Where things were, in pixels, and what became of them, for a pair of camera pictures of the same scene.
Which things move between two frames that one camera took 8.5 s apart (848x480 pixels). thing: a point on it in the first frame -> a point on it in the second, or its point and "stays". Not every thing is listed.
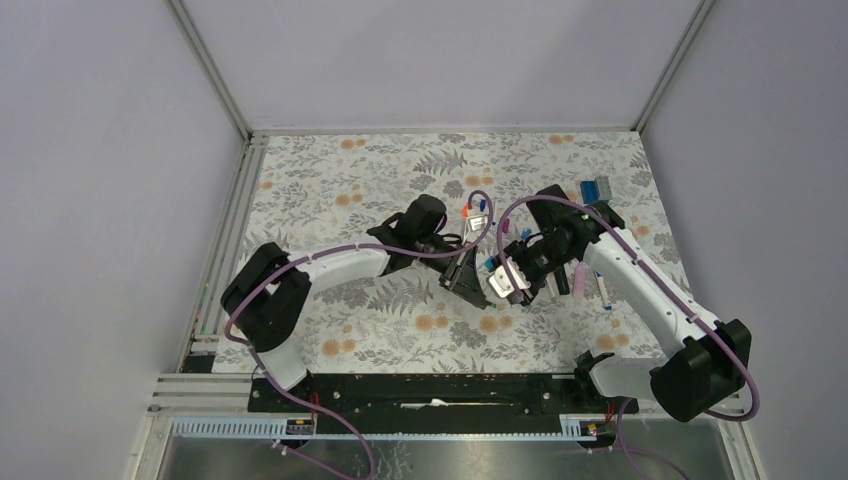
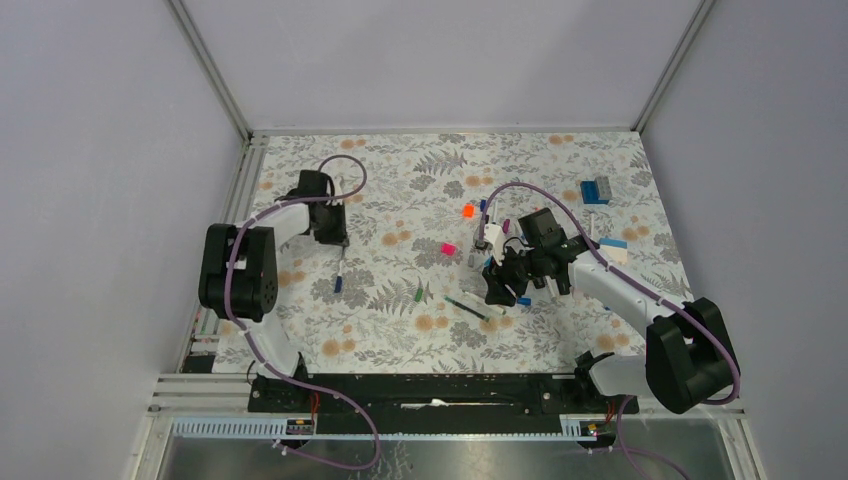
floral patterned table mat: x=313 y=191 stays
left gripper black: x=461 y=278 -> x=336 y=236
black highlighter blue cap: x=561 y=280 stays
